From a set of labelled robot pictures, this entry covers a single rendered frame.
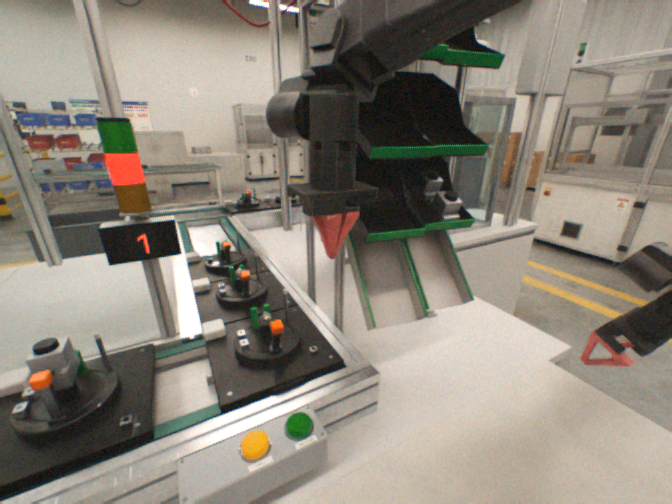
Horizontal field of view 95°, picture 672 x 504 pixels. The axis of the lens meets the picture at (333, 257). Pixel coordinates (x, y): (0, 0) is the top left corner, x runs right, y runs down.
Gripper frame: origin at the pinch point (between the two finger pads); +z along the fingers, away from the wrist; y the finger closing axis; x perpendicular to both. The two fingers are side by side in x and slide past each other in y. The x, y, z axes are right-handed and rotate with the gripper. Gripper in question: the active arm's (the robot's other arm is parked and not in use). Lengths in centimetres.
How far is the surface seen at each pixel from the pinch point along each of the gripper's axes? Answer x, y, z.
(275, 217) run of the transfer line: -135, -33, 37
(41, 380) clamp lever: -11.9, 39.1, 17.4
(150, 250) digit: -27.9, 23.9, 6.5
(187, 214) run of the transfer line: -160, 13, 36
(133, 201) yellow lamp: -28.4, 24.8, -2.9
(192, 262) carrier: -73, 17, 30
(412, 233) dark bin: -10.4, -24.3, 4.2
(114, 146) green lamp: -28.8, 25.5, -12.0
